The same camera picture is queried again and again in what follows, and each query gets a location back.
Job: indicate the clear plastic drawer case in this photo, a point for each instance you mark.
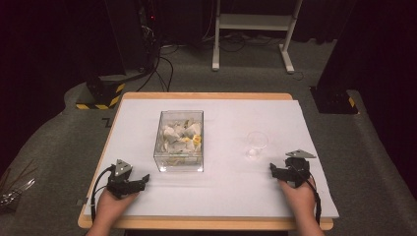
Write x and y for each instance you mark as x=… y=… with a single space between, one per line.
x=181 y=114

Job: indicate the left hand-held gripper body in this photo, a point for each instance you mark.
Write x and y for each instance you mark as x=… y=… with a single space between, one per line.
x=122 y=183

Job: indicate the black base with striped edge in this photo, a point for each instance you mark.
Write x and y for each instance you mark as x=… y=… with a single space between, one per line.
x=101 y=90

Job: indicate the white metal stand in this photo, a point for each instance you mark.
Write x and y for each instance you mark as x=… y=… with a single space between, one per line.
x=252 y=22

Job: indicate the black base with yellow mark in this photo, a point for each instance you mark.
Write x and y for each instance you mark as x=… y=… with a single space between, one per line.
x=332 y=100

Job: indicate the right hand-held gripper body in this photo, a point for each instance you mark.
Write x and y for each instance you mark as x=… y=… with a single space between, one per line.
x=296 y=172

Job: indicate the person's left hand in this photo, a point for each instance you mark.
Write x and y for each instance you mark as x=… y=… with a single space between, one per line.
x=109 y=209

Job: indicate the folded metal stand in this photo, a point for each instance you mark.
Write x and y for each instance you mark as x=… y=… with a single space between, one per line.
x=14 y=193

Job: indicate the grey tape piece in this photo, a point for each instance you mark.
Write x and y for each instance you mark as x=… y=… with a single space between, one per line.
x=82 y=202

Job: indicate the person's right hand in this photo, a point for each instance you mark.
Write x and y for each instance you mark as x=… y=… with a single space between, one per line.
x=301 y=200

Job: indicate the black equipment rack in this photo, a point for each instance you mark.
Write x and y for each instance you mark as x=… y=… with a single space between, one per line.
x=144 y=32

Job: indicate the pile of tea bags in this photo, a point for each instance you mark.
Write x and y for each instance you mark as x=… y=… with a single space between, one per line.
x=178 y=139

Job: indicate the clear glass cup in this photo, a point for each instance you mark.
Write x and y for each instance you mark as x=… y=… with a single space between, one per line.
x=257 y=141

